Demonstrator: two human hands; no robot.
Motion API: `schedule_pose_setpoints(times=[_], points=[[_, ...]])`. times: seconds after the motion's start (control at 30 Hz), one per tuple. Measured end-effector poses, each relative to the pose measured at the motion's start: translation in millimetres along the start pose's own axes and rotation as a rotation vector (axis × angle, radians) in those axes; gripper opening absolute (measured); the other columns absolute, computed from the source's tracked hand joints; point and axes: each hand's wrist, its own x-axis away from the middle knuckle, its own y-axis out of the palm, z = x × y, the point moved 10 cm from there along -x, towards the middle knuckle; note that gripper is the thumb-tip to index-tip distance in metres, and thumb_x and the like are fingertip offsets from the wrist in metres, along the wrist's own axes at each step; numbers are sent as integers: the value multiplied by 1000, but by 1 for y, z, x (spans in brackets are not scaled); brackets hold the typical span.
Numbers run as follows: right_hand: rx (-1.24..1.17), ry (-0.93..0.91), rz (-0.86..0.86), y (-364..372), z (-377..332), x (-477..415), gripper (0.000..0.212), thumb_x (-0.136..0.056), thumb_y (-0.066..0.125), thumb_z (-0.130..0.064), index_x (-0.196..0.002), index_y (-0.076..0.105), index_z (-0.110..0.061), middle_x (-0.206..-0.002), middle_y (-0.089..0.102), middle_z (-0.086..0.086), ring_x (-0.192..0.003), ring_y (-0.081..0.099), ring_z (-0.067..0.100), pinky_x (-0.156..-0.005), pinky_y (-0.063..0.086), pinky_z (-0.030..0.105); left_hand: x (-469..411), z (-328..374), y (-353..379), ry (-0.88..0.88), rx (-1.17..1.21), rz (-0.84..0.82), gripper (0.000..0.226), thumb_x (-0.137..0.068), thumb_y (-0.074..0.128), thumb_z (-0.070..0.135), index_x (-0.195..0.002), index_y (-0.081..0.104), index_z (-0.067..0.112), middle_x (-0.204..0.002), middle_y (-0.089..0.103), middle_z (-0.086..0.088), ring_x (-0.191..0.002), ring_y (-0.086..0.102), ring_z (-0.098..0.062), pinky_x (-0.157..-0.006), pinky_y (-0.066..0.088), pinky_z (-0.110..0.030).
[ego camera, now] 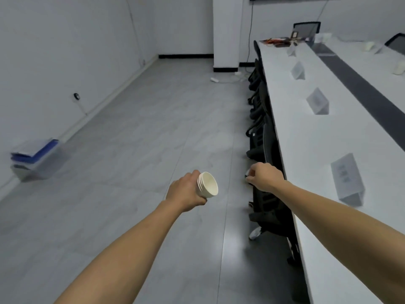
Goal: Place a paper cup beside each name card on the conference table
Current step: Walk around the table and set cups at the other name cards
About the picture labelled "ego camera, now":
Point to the black round wall plug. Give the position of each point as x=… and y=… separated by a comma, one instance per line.
x=76, y=96

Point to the person's left thumb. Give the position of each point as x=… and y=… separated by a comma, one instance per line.
x=193, y=175

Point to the person's left forearm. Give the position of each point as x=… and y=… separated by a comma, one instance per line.
x=126, y=256

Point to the black mesh-back office chair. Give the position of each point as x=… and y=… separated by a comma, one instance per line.
x=397, y=42
x=306, y=28

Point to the blue folder with papers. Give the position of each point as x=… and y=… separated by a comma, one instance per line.
x=36, y=150

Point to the clear acrylic table sign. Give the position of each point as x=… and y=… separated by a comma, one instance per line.
x=379, y=49
x=317, y=100
x=291, y=49
x=298, y=71
x=346, y=177

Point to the stack of white paper cups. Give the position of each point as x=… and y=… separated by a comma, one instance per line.
x=208, y=185

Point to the person's right fingers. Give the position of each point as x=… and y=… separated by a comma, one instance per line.
x=251, y=177

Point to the orange and brown desk clutter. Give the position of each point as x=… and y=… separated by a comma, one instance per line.
x=277, y=43

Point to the person's right hand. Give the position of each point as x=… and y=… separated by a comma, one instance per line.
x=267, y=177

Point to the white paper cup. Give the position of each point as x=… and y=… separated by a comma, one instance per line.
x=399, y=67

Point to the person's left hand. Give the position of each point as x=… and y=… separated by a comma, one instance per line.
x=182, y=193

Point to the person's right forearm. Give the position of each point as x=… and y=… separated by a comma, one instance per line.
x=341, y=227

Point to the clear plastic storage box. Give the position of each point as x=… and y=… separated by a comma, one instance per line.
x=38, y=169

